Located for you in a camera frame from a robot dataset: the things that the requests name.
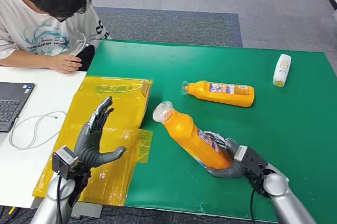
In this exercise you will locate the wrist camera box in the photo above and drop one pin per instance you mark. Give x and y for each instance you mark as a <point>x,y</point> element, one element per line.
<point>252,163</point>
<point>64,161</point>

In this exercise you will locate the person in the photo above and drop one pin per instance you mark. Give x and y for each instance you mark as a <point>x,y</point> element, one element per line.
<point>32,30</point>

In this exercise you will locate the person's right hand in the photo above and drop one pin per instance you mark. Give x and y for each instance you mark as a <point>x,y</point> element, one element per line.
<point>65,63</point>

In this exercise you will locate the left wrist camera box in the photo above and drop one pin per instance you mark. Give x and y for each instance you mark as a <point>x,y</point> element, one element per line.
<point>64,161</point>

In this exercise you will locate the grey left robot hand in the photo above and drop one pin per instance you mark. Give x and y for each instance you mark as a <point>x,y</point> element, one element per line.
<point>88,145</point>

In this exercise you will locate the orange bottle with clear cap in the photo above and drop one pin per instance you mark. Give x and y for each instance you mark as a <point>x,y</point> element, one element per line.
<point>224,95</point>
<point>189,137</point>

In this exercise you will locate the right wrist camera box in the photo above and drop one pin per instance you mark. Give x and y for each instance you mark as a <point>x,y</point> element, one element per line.
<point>252,163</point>

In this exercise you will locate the green table mat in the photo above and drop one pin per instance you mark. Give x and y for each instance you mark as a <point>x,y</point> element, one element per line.
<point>276,121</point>

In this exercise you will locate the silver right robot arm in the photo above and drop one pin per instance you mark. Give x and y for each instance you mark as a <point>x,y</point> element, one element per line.
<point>284,198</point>

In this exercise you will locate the small white bottle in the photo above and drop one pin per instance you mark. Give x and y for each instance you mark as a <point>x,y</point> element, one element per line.
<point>282,70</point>

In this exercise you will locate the person's right forearm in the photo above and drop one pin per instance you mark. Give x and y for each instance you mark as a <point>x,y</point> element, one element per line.
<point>26,60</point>

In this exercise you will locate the dark grey laptop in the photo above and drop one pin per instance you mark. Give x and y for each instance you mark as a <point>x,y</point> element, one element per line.
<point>11,105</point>

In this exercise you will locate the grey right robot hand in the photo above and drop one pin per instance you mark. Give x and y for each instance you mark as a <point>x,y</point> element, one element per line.
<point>233,171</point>

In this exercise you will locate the yellow plastic sheet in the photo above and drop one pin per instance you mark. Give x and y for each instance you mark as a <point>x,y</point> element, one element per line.
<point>118,110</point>

